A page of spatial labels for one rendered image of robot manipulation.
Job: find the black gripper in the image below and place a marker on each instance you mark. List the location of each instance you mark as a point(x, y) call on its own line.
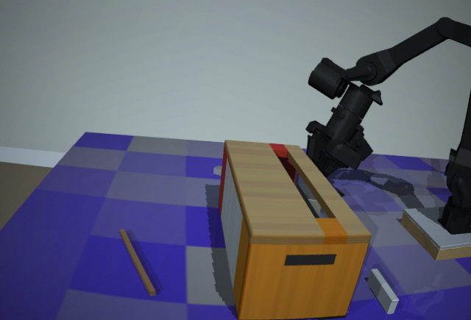
point(328, 147)

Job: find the brown wooden stick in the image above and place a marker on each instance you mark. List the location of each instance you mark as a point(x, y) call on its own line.
point(148, 285)

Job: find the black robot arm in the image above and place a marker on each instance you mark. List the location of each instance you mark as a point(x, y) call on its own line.
point(332, 80)

